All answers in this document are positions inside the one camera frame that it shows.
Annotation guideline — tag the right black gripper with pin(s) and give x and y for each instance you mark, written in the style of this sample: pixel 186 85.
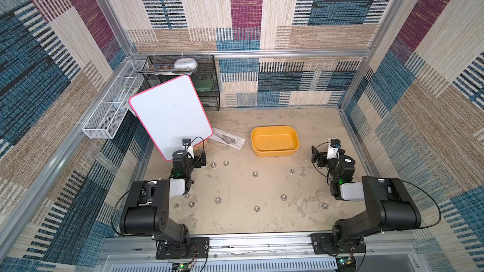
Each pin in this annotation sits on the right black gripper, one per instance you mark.
pixel 322 157

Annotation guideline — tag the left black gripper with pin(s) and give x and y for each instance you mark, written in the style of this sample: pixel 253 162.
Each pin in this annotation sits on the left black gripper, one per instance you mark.
pixel 196 160

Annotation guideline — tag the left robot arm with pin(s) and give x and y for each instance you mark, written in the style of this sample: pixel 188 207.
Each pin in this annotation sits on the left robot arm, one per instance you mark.
pixel 146 211

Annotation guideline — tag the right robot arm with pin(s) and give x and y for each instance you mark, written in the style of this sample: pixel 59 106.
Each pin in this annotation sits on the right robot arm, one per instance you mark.
pixel 388 204

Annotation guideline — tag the yellow plastic storage box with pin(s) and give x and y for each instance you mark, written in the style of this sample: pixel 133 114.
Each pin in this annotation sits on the yellow plastic storage box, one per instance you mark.
pixel 273 141

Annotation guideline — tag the wooden whiteboard easel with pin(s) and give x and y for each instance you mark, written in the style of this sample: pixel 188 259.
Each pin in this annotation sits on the wooden whiteboard easel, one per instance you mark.
pixel 203 146

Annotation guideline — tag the pink framed whiteboard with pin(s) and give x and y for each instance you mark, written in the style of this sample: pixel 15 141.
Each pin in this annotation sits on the pink framed whiteboard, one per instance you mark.
pixel 171 112

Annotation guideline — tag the white round device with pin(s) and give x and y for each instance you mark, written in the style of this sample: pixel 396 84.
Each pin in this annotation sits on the white round device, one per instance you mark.
pixel 189 64

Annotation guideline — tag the black mesh shelf rack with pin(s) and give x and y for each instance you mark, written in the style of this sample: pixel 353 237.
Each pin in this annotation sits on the black mesh shelf rack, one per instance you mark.
pixel 159 69

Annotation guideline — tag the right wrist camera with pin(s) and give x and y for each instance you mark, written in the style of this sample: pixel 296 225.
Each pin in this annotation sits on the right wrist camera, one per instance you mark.
pixel 333 149

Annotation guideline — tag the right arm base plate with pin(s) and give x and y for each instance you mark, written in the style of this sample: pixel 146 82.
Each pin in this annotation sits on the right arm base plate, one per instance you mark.
pixel 325 243

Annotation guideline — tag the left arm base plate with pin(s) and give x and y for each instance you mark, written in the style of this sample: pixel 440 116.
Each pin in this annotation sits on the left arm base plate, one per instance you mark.
pixel 195 248

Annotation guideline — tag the white wire basket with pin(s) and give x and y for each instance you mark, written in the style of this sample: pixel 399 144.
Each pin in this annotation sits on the white wire basket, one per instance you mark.
pixel 109 113

